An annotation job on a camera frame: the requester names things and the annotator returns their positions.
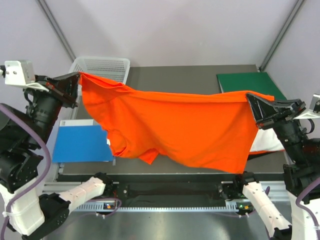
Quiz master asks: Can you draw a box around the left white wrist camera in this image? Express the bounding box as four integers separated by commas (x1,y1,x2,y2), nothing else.
0,60,49,92

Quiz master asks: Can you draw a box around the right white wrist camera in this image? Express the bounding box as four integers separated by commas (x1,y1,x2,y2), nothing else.
295,93,320,120

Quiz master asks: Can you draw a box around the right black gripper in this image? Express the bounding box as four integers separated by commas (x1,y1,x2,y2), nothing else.
245,89,307,161

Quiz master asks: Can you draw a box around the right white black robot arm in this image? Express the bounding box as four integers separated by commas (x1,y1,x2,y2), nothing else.
233,93,320,240

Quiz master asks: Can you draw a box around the blue folder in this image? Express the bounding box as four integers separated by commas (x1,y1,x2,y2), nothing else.
52,119,115,164

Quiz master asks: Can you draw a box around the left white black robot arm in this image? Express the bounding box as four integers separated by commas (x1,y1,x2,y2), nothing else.
0,72,114,240

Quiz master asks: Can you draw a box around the white t shirt pile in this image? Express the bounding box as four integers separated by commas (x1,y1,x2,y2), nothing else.
250,128,285,153

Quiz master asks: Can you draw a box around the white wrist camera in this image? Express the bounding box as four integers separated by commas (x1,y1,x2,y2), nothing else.
295,93,320,120
0,60,49,92

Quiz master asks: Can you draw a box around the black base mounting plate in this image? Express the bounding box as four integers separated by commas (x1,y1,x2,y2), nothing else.
102,173,243,197

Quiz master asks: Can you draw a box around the orange t shirt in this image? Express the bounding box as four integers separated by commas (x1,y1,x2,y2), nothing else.
78,71,276,175

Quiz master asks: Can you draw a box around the aluminium rail frame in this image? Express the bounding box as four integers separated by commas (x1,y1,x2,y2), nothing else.
39,181,315,213

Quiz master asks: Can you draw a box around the green ring binder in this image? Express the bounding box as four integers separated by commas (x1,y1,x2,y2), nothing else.
216,72,287,100

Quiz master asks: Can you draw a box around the white plastic perforated basket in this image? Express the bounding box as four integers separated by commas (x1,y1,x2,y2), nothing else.
68,56,131,84

